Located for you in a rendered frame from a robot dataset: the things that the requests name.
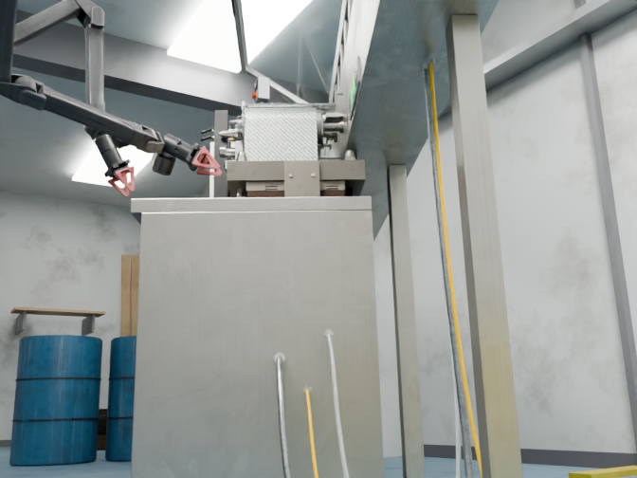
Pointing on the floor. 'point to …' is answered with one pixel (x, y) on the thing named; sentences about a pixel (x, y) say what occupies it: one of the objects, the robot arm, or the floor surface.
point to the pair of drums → (71, 400)
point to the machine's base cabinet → (255, 344)
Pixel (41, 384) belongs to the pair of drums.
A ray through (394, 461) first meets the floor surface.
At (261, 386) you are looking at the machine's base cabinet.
